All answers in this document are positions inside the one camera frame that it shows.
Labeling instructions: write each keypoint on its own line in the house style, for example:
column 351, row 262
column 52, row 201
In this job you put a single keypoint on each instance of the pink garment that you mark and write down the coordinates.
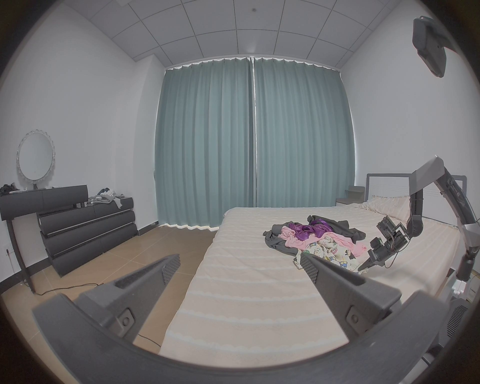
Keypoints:
column 294, row 240

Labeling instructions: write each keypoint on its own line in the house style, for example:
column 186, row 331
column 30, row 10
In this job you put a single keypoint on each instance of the bed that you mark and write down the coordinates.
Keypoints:
column 243, row 281

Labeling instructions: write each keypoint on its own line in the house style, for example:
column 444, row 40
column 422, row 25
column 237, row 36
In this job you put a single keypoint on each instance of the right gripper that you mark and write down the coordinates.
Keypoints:
column 384, row 253

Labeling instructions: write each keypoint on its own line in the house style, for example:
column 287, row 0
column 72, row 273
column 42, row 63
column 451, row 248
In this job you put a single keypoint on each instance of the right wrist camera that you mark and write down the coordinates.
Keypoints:
column 376, row 243

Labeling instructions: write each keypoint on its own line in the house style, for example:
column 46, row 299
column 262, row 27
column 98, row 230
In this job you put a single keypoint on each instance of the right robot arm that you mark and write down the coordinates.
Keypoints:
column 427, row 172

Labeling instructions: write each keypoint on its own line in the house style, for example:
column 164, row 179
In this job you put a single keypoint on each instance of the grey bedside table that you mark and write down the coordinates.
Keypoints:
column 350, row 195

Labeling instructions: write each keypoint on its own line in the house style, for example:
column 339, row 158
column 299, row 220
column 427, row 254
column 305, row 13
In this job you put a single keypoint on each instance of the black garment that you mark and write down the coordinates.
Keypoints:
column 348, row 230

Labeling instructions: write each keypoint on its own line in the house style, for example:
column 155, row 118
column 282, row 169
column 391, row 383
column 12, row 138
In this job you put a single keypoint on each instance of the purple satin garment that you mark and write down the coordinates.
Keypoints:
column 305, row 232

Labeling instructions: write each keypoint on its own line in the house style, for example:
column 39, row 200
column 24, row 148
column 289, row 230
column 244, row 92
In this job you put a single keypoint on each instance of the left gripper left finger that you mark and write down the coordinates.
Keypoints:
column 123, row 300

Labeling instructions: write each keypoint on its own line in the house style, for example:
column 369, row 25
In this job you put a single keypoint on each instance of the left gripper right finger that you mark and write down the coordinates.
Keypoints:
column 352, row 300

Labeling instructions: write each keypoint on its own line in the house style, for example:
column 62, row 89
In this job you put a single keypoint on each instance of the oval white-framed mirror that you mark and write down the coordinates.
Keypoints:
column 35, row 155

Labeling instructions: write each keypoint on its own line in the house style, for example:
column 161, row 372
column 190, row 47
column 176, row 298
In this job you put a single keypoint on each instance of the white printed pyjama top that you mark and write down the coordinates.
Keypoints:
column 333, row 255

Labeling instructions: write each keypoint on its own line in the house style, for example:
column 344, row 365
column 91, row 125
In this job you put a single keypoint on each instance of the grey garment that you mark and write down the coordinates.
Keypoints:
column 272, row 240

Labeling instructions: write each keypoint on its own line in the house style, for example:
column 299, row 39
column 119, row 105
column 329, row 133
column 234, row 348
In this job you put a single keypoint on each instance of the dark grey dressing table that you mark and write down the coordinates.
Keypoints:
column 41, row 200

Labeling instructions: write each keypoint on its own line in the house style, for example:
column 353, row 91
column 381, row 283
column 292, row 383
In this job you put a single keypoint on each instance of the grey and white clothes heap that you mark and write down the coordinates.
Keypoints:
column 105, row 197

